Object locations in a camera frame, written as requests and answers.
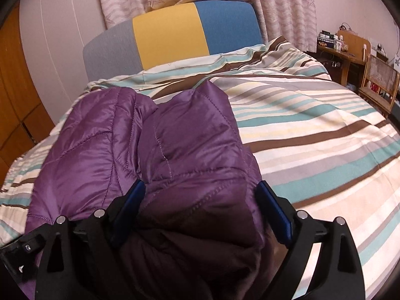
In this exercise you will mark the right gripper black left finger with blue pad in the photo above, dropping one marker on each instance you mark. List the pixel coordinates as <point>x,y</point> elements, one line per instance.
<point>82,259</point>

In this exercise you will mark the grey yellow blue headboard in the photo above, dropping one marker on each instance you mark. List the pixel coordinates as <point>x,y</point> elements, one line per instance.
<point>163,36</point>

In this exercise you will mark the clutter on desk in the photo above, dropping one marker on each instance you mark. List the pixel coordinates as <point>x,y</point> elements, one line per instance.
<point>333,41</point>

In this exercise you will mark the orange wooden wardrobe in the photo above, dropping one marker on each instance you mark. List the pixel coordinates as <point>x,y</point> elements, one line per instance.
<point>24,119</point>

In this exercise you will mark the striped duvet cover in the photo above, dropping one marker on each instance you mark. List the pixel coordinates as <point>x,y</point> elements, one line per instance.
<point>329,164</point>

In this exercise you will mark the wooden desk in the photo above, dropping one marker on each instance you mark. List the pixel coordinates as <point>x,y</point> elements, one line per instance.
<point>346,67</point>

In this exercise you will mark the purple quilted down jacket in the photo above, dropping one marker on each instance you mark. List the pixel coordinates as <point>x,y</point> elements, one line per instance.
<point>198,233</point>

